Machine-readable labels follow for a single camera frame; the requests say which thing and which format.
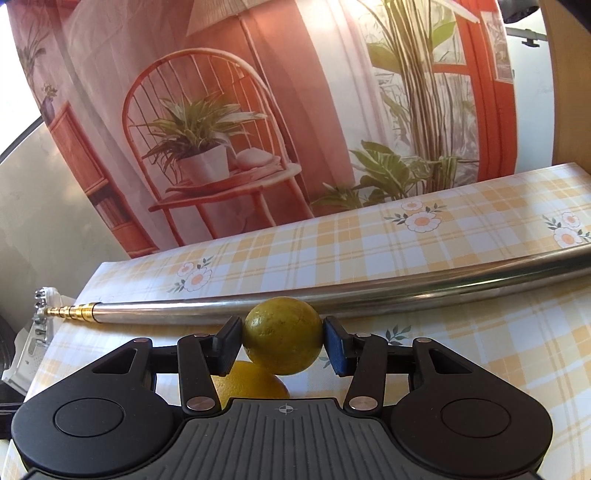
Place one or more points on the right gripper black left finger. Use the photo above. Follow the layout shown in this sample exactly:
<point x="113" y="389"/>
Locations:
<point x="194" y="359"/>

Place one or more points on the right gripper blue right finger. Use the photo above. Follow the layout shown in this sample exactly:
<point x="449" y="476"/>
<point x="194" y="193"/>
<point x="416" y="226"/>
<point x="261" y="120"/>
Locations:
<point x="368" y="359"/>

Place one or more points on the large yellow lemon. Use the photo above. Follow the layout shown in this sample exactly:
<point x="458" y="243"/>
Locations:
<point x="248" y="381"/>

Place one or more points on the green lime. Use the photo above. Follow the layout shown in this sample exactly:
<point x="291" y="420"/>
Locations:
<point x="282" y="335"/>

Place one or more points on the white plastic object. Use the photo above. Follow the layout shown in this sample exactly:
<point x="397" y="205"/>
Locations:
<point x="32" y="342"/>

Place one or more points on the plaid floral tablecloth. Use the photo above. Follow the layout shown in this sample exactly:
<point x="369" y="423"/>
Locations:
<point x="538" y="340"/>

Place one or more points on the telescopic metal pole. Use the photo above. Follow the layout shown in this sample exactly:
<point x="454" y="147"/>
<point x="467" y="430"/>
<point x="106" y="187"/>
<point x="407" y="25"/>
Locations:
<point x="353" y="300"/>

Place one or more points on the printed room backdrop cloth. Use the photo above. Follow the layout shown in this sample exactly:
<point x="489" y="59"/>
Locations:
<point x="184" y="121"/>

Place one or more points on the black lamp fixture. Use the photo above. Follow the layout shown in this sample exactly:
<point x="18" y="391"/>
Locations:
<point x="524" y="20"/>

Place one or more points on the wooden board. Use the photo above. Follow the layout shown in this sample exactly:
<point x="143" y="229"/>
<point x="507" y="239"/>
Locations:
<point x="568" y="29"/>

